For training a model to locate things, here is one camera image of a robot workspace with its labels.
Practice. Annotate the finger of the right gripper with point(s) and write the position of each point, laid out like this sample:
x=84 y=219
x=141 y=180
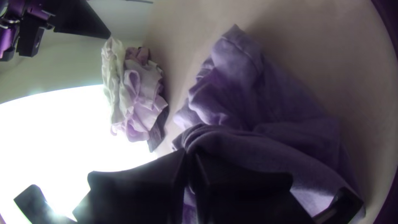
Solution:
x=81 y=18

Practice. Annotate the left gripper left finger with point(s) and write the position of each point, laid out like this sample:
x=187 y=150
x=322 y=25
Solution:
x=133 y=196

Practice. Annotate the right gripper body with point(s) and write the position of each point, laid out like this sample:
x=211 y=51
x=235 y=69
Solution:
x=25 y=28

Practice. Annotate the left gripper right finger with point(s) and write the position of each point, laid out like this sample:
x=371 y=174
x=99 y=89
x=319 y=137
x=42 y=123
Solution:
x=242 y=199

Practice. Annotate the dark t-shirt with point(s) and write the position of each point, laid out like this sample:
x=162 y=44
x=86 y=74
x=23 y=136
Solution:
x=242 y=93

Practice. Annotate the pile of folded clothes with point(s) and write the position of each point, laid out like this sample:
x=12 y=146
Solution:
x=136 y=93

